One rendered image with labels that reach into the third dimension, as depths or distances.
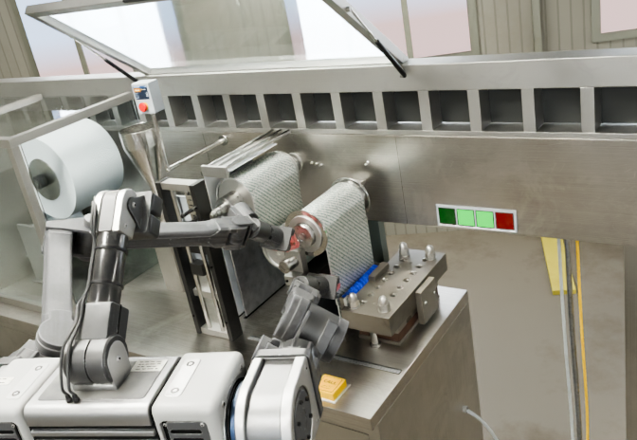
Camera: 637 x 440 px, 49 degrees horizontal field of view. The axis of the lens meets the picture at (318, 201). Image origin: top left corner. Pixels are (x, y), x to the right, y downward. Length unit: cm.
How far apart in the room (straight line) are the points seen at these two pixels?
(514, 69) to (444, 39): 244
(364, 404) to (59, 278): 85
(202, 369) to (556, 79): 125
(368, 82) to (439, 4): 224
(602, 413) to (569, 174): 149
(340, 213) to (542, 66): 70
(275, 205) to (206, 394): 128
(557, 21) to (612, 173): 251
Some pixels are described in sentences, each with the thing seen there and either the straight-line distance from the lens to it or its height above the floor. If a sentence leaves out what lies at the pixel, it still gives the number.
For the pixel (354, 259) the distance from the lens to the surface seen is 216.
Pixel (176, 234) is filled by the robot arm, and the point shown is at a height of 144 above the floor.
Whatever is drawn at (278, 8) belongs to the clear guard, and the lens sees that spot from 191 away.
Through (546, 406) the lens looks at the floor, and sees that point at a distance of 327.
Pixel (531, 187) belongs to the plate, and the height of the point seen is 129.
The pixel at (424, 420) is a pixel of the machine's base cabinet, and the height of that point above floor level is 68.
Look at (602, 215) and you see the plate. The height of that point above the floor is 122.
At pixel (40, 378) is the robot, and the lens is 115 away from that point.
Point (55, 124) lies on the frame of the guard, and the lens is 259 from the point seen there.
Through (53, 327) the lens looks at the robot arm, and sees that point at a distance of 137.
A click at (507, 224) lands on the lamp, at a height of 118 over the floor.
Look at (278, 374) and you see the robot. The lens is 102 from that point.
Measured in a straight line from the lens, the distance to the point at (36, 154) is 256.
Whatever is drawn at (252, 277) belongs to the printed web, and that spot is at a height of 101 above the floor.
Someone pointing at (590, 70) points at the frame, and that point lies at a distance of 189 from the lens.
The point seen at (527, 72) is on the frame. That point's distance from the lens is 193.
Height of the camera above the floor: 208
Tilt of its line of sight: 22 degrees down
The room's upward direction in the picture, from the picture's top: 11 degrees counter-clockwise
